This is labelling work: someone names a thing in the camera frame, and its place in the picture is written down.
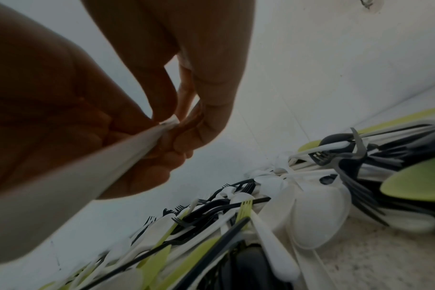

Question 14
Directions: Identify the pile of plastic cutlery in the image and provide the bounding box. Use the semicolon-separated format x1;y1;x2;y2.
38;106;435;290

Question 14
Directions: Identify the white plastic fork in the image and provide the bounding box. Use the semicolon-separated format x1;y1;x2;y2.
0;117;181;266

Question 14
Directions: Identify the person's left hand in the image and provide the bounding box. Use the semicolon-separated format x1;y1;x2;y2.
0;0;189;201

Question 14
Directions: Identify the person's right hand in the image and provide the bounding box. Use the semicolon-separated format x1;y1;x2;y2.
81;0;256;159

